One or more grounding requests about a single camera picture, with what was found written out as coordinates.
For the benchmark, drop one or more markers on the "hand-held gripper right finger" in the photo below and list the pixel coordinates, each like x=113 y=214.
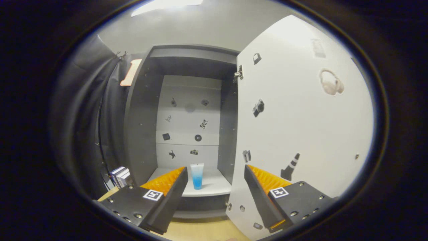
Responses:
x=260 y=204

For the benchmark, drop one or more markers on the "white blue cosmetic tube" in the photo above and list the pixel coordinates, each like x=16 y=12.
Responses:
x=197 y=177

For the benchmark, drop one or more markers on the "pale grey cabinet door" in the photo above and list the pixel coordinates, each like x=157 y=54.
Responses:
x=301 y=117

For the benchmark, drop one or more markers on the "metal door hinge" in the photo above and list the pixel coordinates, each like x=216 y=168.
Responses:
x=238 y=74
x=228 y=206

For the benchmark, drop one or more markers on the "dark blue book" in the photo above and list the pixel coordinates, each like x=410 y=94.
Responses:
x=115 y=174

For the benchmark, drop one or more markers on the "black backdrop cloth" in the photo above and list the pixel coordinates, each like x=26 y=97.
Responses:
x=83 y=117

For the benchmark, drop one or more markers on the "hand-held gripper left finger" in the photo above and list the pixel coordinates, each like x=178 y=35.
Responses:
x=170 y=204

